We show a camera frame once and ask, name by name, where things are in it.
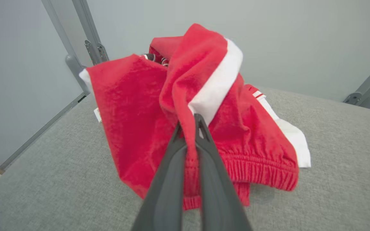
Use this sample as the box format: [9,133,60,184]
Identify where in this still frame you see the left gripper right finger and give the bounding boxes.
[194,113,253,231]

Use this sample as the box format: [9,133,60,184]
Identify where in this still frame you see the red basketball jersey white sleeves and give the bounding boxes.
[94,36,311,168]

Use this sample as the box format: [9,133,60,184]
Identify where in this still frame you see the red shorts white stripe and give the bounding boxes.
[79,23,300,210]

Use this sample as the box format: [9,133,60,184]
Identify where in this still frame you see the grey aluminium floor rail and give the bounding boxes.
[0,92,87,170]

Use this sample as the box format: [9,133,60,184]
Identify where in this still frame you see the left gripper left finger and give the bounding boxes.
[130,123,188,231]

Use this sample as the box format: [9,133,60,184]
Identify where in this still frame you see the grey metal post with hinge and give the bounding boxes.
[41,0,110,95]

